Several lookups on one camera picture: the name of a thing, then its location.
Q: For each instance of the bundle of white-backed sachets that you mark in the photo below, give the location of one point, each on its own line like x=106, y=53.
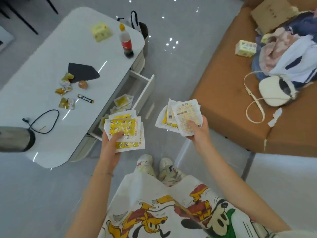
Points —
x=182, y=113

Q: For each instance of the white cartoon print shirt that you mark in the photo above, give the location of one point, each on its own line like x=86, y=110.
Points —
x=153, y=213

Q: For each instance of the cola bottle with yellow cap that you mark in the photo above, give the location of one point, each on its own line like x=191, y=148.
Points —
x=126, y=42

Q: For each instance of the brown cardboard box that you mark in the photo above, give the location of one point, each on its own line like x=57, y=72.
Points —
x=272, y=12

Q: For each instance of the small orange ball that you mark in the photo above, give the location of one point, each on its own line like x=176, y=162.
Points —
x=83, y=84

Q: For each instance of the white paper scrap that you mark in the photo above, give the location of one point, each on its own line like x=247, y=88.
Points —
x=275, y=117

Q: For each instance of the pink fluffy garment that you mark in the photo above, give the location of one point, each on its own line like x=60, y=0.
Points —
x=275, y=52

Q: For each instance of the wooden toothpick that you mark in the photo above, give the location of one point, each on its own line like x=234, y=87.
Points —
x=39, y=129

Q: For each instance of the yellow tissue pack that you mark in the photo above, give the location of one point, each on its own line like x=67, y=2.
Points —
x=245, y=48

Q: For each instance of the person's left forearm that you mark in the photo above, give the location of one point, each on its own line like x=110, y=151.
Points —
x=99, y=190

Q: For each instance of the bundle of yellow printed sachets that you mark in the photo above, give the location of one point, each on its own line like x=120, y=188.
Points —
x=125, y=126

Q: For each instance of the white rounded coffee table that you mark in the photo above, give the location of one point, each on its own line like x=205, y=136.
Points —
x=49, y=59

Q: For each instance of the person's right hand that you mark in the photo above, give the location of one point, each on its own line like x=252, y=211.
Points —
x=201, y=137

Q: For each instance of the yellow tissue box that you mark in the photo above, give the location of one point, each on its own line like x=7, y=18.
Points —
x=101, y=32

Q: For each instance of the black chair legs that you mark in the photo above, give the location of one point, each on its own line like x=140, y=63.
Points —
x=23, y=18

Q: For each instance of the white cartoon print trousers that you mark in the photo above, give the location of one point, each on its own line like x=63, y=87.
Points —
x=172, y=175

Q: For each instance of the black flat pouch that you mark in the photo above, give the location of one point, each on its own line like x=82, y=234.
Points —
x=81, y=71

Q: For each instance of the grey waste bin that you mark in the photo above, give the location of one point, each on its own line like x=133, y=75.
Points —
x=144, y=39

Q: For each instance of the white table drawer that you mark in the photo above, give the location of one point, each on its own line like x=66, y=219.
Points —
x=146, y=89

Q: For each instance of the white crumpled snack wrapper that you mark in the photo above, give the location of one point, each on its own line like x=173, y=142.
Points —
x=65, y=84

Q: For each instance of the person's left thumb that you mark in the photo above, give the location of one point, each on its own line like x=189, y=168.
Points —
x=117, y=136

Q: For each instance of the orange brown sofa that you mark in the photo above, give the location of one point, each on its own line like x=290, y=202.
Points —
x=223, y=96

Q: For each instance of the yellow and white snack wrapper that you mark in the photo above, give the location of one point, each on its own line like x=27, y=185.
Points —
x=66, y=103

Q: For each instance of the person's white left shoe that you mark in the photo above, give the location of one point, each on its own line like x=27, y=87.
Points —
x=145, y=161

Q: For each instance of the person's right forearm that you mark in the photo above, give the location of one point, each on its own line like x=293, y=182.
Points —
x=237, y=185

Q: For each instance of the person's left hand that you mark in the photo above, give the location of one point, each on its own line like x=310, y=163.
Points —
x=110, y=146

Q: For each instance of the pile of loose yellow sachets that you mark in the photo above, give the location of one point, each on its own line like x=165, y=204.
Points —
x=121, y=101

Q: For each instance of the person's white right shoe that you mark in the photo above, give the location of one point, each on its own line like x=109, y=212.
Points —
x=165, y=163

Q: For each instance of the person's white shoe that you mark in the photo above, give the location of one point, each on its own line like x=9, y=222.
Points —
x=145, y=161
x=165, y=163

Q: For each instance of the dark blue garment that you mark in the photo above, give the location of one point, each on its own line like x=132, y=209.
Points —
x=304, y=24

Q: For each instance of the person's right thumb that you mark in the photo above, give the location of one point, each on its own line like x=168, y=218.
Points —
x=193, y=126

